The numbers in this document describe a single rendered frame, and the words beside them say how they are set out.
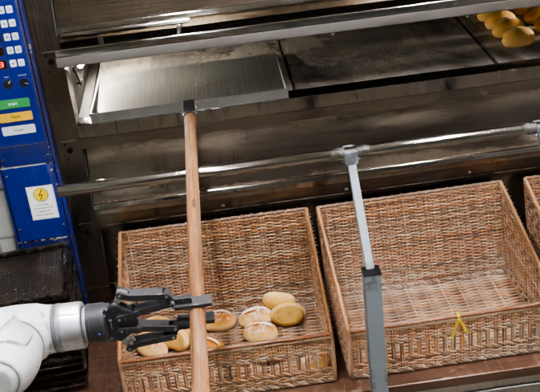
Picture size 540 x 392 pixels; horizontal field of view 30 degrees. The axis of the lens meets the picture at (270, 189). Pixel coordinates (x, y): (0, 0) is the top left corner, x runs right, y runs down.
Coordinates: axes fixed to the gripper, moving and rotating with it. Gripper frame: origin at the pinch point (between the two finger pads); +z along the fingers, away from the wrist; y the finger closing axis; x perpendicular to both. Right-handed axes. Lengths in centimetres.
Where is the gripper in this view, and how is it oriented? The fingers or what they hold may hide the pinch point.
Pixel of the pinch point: (194, 310)
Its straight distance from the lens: 190.4
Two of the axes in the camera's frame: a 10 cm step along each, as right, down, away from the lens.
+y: 1.0, 8.9, 4.5
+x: 0.7, 4.4, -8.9
